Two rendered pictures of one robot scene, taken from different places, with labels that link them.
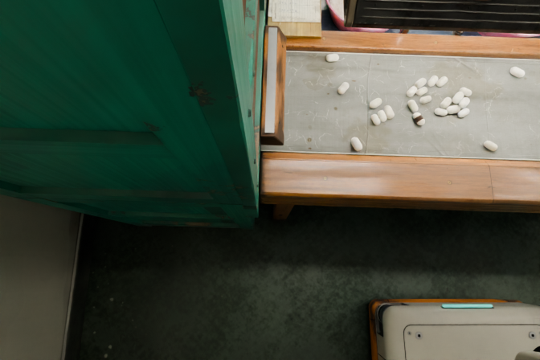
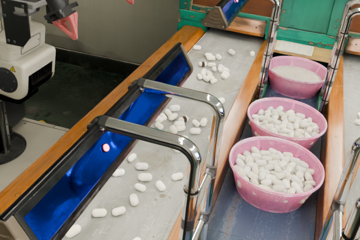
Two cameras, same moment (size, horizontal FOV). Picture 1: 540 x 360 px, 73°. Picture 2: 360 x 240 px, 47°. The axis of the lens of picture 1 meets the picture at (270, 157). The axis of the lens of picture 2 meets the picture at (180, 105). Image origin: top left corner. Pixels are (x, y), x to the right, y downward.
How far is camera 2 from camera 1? 2.14 m
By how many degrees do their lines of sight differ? 66
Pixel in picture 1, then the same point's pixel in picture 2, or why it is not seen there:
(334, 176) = (182, 37)
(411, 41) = (255, 70)
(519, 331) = not seen: hidden behind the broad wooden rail
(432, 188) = (159, 53)
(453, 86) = (219, 81)
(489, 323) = not seen: hidden behind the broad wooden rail
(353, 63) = (247, 60)
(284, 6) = (287, 44)
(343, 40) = (261, 54)
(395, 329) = not seen: hidden behind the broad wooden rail
